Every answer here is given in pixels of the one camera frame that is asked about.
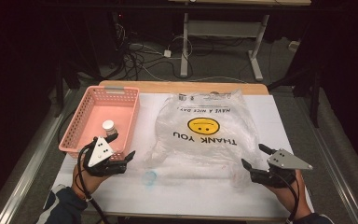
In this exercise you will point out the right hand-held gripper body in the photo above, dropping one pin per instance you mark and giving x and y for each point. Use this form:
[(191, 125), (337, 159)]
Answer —
[(279, 169)]

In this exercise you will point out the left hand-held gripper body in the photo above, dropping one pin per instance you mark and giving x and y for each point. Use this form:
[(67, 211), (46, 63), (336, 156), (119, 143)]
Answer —
[(101, 152)]

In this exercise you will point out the small white-capped jar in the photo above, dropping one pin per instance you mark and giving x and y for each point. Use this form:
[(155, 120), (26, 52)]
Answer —
[(108, 125)]

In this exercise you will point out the pink plastic basket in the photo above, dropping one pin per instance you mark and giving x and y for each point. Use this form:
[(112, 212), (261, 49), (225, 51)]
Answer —
[(118, 109)]

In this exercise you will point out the clear smiley plastic bag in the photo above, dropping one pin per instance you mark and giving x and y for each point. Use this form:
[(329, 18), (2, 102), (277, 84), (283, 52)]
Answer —
[(205, 149)]

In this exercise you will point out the person's right hand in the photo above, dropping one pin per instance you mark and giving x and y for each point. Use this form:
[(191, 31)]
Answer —
[(287, 197)]

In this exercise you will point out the person's left hand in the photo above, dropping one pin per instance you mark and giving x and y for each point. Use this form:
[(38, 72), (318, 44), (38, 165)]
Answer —
[(87, 183)]

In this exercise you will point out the small clear bluish cup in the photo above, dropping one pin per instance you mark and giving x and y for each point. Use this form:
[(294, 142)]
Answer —
[(149, 178)]

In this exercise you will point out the black metal stand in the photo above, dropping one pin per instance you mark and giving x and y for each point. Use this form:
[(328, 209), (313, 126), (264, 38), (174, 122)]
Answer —
[(314, 99)]

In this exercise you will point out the white paper mat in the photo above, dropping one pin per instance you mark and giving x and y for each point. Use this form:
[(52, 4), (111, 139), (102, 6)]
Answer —
[(183, 199)]

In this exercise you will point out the white power adapter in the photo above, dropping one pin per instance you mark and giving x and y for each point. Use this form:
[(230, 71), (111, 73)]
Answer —
[(167, 53)]

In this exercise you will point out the white power strip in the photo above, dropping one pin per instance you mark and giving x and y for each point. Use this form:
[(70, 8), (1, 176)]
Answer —
[(294, 45)]

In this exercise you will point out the silver metal rail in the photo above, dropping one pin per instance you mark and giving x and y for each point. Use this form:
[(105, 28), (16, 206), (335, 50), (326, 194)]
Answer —
[(335, 174), (21, 183)]

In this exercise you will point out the white metal desk frame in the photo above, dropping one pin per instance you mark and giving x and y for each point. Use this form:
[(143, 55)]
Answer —
[(223, 28)]

